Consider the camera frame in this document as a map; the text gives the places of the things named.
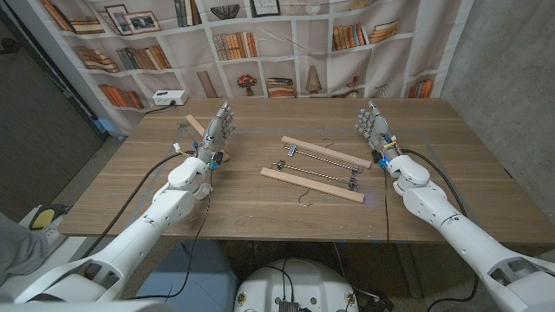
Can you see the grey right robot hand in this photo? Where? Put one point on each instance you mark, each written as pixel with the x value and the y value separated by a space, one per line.
pixel 378 130

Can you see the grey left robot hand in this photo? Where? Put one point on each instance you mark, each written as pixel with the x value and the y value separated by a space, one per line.
pixel 214 136

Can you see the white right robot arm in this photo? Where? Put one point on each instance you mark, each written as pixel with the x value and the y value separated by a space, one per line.
pixel 459 234

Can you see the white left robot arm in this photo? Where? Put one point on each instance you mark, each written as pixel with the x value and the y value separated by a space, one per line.
pixel 143 225

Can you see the wooden clip hanger, blue clip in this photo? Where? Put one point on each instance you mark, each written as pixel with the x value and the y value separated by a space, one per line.
pixel 325 151

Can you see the white power strip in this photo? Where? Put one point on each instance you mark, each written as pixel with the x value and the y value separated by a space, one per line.
pixel 169 97

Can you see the wooden clip hanger, twisted rod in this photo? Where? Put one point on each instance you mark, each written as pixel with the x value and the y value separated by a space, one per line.
pixel 312 185

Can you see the printed bookshelf backdrop cloth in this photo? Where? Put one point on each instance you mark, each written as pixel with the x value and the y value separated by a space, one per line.
pixel 277 65

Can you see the grey table leg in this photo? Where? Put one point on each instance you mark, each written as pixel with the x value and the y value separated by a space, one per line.
pixel 409 268

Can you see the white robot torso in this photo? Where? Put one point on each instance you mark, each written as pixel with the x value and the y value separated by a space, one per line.
pixel 295 281

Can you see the yellow and black pedal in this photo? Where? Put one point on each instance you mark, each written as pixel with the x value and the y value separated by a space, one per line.
pixel 43 216

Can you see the white floor platform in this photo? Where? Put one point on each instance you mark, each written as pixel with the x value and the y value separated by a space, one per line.
pixel 65 255

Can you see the grey cloth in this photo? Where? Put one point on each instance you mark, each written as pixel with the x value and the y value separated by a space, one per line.
pixel 19 251

